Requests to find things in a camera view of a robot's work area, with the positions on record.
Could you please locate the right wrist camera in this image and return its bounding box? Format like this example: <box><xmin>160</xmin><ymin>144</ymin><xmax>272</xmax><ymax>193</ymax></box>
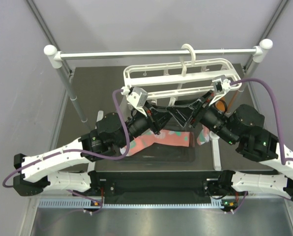
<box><xmin>209</xmin><ymin>75</ymin><xmax>231</xmax><ymax>106</ymax></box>

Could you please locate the grey cable duct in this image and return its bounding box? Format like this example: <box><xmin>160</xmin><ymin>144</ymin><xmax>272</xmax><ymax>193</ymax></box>
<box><xmin>38</xmin><ymin>199</ymin><xmax>237</xmax><ymax>209</ymax></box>

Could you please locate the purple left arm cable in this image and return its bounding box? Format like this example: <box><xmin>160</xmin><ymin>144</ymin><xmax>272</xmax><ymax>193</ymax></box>
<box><xmin>2</xmin><ymin>88</ymin><xmax>131</xmax><ymax>189</ymax></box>

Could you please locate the orange beige sock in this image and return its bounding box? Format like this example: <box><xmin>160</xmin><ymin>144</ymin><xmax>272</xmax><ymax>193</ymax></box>
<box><xmin>214</xmin><ymin>91</ymin><xmax>237</xmax><ymax>114</ymax></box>

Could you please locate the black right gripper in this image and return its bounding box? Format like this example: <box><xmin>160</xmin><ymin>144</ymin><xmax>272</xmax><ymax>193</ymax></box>
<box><xmin>166</xmin><ymin>90</ymin><xmax>239</xmax><ymax>146</ymax></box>

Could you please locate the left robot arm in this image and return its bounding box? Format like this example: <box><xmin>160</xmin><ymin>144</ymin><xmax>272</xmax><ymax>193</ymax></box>
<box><xmin>12</xmin><ymin>103</ymin><xmax>172</xmax><ymax>197</ymax></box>

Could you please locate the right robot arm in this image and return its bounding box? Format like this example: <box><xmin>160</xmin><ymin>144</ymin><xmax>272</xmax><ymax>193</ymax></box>
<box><xmin>166</xmin><ymin>91</ymin><xmax>293</xmax><ymax>202</ymax></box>

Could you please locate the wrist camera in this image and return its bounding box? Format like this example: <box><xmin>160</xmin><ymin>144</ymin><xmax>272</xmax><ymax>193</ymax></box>
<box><xmin>209</xmin><ymin>75</ymin><xmax>231</xmax><ymax>106</ymax></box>
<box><xmin>126</xmin><ymin>87</ymin><xmax>148</xmax><ymax>117</ymax></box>

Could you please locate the pink patterned sock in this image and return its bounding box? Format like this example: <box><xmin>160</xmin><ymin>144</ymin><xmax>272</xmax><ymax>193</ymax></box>
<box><xmin>197</xmin><ymin>126</ymin><xmax>210</xmax><ymax>146</ymax></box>
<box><xmin>126</xmin><ymin>130</ymin><xmax>190</xmax><ymax>156</ymax></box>

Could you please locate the clear plastic bin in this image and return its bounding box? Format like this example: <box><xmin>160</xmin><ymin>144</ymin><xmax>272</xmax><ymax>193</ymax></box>
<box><xmin>122</xmin><ymin>118</ymin><xmax>196</xmax><ymax>164</ymax></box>

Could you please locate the silver clothes rack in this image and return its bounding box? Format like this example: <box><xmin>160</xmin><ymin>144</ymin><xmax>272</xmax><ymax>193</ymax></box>
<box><xmin>44</xmin><ymin>39</ymin><xmax>273</xmax><ymax>129</ymax></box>

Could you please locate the white plastic clip hanger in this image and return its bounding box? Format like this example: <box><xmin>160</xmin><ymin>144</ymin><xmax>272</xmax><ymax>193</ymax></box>
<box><xmin>121</xmin><ymin>44</ymin><xmax>241</xmax><ymax>105</ymax></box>

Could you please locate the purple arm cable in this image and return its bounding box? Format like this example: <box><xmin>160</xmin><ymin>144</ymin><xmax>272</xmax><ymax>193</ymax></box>
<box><xmin>230</xmin><ymin>78</ymin><xmax>289</xmax><ymax>166</ymax></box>
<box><xmin>2</xmin><ymin>88</ymin><xmax>131</xmax><ymax>189</ymax></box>

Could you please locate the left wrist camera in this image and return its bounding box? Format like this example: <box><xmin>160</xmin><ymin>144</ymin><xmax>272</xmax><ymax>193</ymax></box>
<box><xmin>126</xmin><ymin>87</ymin><xmax>148</xmax><ymax>117</ymax></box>

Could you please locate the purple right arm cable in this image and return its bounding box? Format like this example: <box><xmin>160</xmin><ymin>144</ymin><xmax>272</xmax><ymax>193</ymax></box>
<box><xmin>230</xmin><ymin>78</ymin><xmax>289</xmax><ymax>166</ymax></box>

